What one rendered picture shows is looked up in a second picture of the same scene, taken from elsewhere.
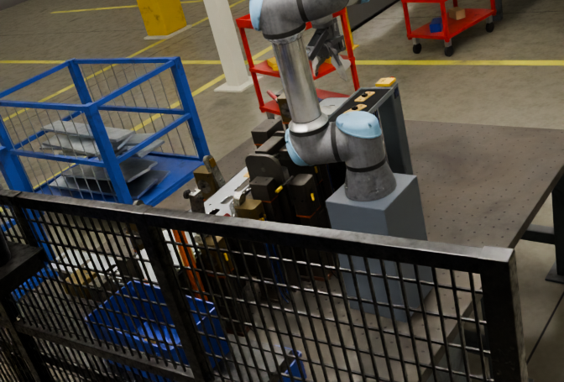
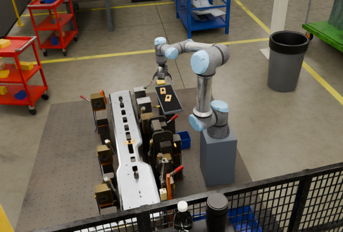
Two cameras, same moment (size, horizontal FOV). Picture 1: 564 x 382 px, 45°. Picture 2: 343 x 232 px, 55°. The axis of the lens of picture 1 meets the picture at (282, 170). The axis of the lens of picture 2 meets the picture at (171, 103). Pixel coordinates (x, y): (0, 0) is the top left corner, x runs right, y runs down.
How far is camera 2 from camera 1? 1.61 m
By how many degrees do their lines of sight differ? 44
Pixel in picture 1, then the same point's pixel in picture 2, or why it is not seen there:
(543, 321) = not seen: hidden behind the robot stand
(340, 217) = (213, 148)
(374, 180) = (226, 128)
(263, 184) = (169, 145)
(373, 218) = (231, 144)
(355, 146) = (224, 116)
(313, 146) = (209, 121)
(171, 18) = not seen: outside the picture
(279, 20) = (214, 68)
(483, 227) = not seen: hidden behind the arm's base
